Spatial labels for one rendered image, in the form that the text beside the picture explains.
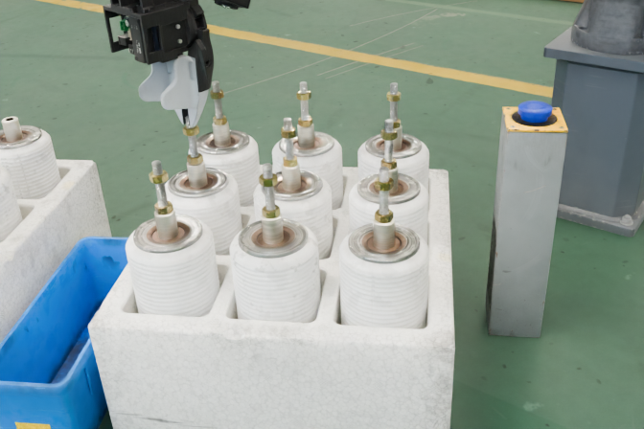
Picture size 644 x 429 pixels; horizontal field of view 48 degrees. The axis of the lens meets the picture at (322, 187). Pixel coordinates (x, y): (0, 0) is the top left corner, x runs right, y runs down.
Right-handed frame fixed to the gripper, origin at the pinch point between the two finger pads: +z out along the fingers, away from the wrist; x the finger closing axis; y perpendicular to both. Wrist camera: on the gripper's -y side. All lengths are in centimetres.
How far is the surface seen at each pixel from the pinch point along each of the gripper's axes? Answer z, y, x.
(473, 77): 34, -111, -28
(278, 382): 22.7, 9.1, 21.8
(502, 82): 34, -111, -20
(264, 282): 11.7, 7.3, 19.0
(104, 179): 34, -16, -56
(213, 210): 10.8, 2.1, 4.5
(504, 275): 23.9, -25.0, 29.5
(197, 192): 9.1, 2.4, 2.3
